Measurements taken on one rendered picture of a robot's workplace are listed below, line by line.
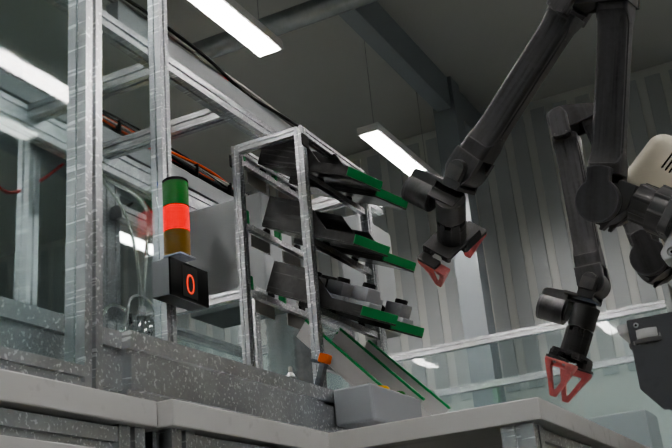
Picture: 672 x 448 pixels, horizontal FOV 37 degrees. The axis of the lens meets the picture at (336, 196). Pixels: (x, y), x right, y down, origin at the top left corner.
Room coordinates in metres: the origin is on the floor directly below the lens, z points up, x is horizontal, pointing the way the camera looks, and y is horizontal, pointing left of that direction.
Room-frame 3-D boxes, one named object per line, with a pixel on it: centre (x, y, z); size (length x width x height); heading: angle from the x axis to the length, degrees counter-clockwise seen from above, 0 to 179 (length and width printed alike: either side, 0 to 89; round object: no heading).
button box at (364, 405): (1.75, -0.04, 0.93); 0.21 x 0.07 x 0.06; 155
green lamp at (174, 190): (1.80, 0.31, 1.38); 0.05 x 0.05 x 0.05
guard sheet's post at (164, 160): (1.81, 0.34, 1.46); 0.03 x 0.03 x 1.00; 65
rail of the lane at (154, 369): (1.60, 0.10, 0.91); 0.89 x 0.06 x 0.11; 155
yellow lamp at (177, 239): (1.80, 0.31, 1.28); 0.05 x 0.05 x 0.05
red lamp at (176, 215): (1.80, 0.31, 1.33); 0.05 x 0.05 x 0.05
